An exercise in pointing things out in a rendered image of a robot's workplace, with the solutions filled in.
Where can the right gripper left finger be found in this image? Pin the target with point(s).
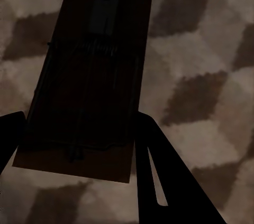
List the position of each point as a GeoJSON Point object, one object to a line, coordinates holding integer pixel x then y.
{"type": "Point", "coordinates": [11, 128]}

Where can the mousetrap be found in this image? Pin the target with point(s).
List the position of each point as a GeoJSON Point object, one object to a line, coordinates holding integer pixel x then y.
{"type": "Point", "coordinates": [81, 119]}

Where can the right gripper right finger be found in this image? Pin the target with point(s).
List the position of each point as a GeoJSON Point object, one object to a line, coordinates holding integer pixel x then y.
{"type": "Point", "coordinates": [187, 202]}

